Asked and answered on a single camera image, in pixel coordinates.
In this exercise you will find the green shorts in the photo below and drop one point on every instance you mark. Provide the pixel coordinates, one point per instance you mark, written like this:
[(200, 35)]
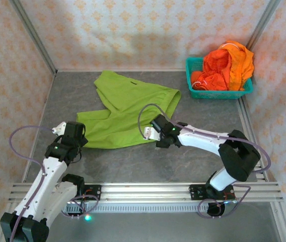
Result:
[(123, 100)]

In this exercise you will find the red-orange mesh shorts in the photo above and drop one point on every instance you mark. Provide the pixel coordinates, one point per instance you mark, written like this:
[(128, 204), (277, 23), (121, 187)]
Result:
[(213, 68)]

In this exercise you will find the light orange shorts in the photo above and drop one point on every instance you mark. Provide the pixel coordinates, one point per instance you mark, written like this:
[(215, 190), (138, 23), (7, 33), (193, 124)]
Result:
[(241, 65)]

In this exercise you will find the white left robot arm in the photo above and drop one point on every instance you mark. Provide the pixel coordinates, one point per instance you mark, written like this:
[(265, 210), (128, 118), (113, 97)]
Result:
[(44, 184)]

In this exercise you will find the teal plastic basket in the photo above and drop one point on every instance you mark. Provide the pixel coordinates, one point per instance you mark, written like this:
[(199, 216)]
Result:
[(208, 95)]

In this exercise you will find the green indicator light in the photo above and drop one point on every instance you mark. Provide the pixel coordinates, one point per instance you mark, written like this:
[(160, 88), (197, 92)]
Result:
[(87, 217)]

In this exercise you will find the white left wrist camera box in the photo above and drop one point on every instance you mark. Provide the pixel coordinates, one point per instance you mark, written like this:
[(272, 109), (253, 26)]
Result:
[(59, 128)]

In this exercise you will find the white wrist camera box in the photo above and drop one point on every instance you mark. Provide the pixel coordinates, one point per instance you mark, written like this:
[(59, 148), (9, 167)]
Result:
[(59, 128), (151, 133)]

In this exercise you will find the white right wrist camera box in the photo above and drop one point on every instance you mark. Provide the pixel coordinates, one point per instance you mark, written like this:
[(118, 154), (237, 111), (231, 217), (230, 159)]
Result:
[(151, 133)]

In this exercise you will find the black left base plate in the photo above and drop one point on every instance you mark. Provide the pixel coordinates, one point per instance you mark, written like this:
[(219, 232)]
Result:
[(95, 192)]

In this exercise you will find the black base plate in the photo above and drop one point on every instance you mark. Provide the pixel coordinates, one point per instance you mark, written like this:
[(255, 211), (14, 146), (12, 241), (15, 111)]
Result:
[(95, 192), (196, 192)]

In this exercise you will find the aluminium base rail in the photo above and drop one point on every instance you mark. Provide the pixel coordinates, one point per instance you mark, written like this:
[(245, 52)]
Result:
[(145, 192)]

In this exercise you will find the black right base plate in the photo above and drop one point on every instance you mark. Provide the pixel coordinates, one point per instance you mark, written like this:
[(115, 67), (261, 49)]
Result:
[(196, 192)]

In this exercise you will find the aluminium left frame post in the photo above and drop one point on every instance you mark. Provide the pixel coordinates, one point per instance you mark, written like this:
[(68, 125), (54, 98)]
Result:
[(34, 37)]

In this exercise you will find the aluminium frame post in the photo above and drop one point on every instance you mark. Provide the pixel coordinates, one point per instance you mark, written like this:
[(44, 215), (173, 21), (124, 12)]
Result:
[(34, 37), (261, 25)]

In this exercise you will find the aluminium right frame post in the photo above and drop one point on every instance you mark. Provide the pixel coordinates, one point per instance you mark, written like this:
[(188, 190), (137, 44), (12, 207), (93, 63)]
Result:
[(261, 25)]

